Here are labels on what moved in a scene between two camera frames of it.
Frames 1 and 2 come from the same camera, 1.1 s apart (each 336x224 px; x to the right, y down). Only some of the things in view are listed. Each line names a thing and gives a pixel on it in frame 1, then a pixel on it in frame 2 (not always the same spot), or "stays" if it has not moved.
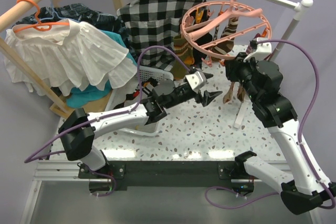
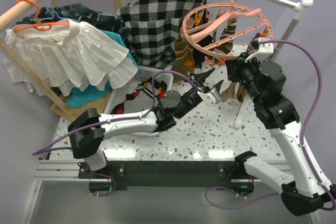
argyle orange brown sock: (241, 93) stays
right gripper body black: (241, 71) stays
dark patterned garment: (79, 12) stays
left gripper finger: (208, 96) -> (218, 85)
